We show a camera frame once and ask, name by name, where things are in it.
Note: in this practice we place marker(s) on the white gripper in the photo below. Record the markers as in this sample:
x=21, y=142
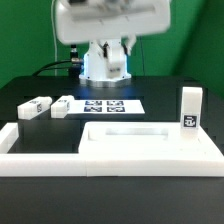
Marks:
x=80, y=21

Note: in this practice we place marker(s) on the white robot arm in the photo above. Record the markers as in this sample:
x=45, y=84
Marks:
x=96, y=71

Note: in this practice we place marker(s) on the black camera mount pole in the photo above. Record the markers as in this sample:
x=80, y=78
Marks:
x=75, y=68

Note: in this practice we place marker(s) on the white marker base plate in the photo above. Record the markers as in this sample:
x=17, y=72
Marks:
x=106, y=107

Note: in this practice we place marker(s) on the white U-shaped obstacle frame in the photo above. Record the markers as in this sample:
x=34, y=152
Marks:
x=27, y=165

